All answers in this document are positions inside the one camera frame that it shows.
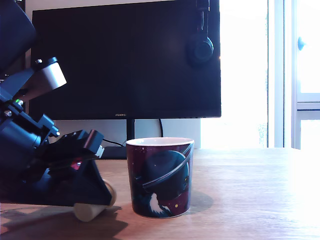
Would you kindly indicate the planet print coffee mug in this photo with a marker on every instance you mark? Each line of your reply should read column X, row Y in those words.
column 160, row 180

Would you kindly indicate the pale grey camera box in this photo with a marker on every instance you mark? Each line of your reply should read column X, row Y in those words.
column 53, row 76

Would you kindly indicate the cream coffee capsule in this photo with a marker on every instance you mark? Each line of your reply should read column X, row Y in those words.
column 86, row 212

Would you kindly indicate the blue window knob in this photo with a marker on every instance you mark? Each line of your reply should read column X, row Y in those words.
column 300, row 43

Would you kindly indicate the black headphones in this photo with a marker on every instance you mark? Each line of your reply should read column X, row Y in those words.
column 200, row 50

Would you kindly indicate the white window frame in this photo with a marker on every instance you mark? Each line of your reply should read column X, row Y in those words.
column 278, row 75

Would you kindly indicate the large black monitor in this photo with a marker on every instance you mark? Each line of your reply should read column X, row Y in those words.
column 150, row 62

